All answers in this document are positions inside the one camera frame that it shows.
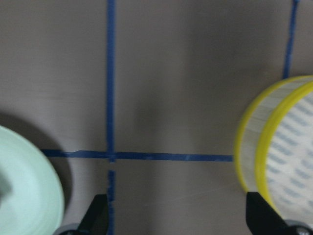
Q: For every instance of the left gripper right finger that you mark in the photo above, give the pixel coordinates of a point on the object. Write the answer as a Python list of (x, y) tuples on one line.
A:
[(262, 219)]

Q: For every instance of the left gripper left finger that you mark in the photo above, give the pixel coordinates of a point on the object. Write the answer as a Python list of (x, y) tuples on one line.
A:
[(95, 220)]

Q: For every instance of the white steamer liner cloth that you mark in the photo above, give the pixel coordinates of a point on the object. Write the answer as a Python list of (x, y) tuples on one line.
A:
[(290, 163)]

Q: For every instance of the yellow bamboo steamer top layer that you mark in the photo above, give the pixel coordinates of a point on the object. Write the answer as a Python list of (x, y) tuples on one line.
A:
[(255, 132)]

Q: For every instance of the light green plate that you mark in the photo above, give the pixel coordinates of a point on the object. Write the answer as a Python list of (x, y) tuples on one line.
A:
[(31, 195)]

